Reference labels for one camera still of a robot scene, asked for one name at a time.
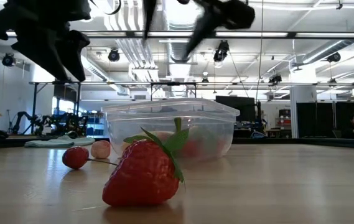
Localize black table edge rail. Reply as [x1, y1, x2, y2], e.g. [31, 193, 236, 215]
[0, 135, 354, 150]

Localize black overhead frame bar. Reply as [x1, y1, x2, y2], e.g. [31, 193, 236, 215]
[0, 30, 354, 40]

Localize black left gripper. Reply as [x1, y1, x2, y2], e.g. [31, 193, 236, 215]
[0, 0, 92, 83]

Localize large red toy strawberry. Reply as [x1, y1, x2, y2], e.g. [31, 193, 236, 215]
[101, 116, 190, 208]

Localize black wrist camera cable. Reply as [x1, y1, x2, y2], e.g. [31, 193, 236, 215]
[89, 0, 122, 16]

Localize red toy cherry with stem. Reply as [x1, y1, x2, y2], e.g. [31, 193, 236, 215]
[62, 146, 119, 170]

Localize blue storage shelf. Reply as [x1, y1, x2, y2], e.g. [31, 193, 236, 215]
[82, 110, 106, 136]

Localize black room partition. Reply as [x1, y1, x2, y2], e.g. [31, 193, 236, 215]
[296, 101, 354, 139]

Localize pale green folded cloth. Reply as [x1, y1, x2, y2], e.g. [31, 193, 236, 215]
[24, 135, 96, 149]

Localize black computer monitor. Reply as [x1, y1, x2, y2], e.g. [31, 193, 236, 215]
[215, 95, 256, 123]

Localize small pink toy peach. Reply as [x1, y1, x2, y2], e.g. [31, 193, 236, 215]
[90, 139, 111, 159]

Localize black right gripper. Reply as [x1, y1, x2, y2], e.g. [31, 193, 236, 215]
[142, 0, 256, 60]

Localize small black gantry frame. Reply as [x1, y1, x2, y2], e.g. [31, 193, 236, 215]
[150, 82, 197, 102]

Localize clear plastic tupperware container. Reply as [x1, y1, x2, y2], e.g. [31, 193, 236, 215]
[101, 98, 241, 163]

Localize black background robot arms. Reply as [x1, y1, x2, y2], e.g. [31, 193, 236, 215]
[11, 111, 89, 138]

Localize black ceiling spot lamp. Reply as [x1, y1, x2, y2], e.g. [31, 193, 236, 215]
[107, 48, 121, 62]
[268, 73, 283, 84]
[326, 52, 342, 63]
[213, 39, 230, 63]
[1, 52, 16, 67]

